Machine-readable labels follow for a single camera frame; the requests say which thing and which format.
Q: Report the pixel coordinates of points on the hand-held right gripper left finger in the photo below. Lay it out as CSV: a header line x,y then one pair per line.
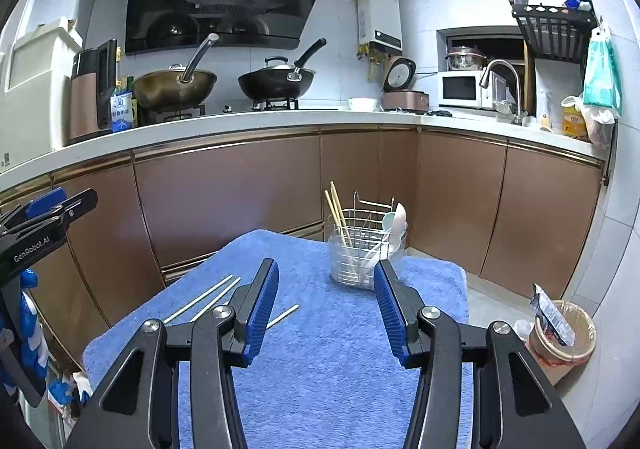
x,y
261,304

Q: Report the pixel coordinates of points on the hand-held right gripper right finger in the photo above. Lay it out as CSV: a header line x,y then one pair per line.
x,y
390,311

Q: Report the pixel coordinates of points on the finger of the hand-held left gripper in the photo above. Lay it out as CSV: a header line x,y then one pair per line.
x,y
75,206
45,201

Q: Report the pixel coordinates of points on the row of pale chopsticks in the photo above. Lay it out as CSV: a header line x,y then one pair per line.
x,y
199,299

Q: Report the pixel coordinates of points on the pale green spoon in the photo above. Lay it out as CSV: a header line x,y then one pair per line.
x,y
391,226

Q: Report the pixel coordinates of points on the white spoon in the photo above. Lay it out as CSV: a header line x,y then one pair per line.
x,y
401,219

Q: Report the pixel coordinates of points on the pale chopstick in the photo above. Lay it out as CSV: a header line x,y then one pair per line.
x,y
341,214
336,218

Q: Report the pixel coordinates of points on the person's left hand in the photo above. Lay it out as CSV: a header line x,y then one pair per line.
x,y
29,289

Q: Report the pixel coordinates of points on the blue towel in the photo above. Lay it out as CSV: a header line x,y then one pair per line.
x,y
320,369

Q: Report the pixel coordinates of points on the blue salt bag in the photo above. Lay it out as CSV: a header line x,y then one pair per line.
x,y
122,111

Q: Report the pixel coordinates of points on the large white box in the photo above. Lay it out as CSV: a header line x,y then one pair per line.
x,y
40,94

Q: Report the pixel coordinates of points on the rose gold electric kettle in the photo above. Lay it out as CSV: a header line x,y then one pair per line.
x,y
87,99

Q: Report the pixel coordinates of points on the brown lower cabinets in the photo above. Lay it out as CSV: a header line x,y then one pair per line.
x,y
225,189

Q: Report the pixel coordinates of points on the brass wok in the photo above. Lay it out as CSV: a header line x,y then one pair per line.
x,y
170,89

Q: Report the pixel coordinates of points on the dark snack bag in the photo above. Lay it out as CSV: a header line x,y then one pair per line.
x,y
552,314

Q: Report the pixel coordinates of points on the small trash bin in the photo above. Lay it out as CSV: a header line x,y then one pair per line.
x,y
562,359

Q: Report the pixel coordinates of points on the white countertop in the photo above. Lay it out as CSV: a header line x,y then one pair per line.
x,y
250,121

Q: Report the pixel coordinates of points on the black gas stove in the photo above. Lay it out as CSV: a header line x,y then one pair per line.
x,y
280,105

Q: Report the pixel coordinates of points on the white bowl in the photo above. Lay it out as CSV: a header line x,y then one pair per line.
x,y
362,104

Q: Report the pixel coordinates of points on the rice cooker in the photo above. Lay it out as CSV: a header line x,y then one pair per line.
x,y
405,96

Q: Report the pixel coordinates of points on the black wok with lid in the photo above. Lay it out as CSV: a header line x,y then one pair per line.
x,y
275,84

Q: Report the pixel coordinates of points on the white microwave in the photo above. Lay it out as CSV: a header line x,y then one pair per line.
x,y
460,89

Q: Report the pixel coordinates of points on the yellow gas pipes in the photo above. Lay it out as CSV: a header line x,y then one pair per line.
x,y
372,61

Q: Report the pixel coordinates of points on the yellow bottle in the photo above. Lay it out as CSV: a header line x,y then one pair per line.
x,y
572,121

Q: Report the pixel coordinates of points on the steel pot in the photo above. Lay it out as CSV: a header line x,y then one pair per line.
x,y
466,59

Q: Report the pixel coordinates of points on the steel faucet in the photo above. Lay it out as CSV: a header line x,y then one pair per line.
x,y
515,79

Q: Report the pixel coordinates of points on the white plastic bag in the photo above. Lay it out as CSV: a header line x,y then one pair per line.
x,y
597,124

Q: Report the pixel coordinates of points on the white water heater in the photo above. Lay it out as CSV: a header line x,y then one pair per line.
x,y
382,19

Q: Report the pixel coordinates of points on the hanging teal bags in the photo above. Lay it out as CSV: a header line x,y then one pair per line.
x,y
602,74

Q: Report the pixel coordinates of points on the black wall rack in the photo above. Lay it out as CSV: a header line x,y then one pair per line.
x,y
550,24

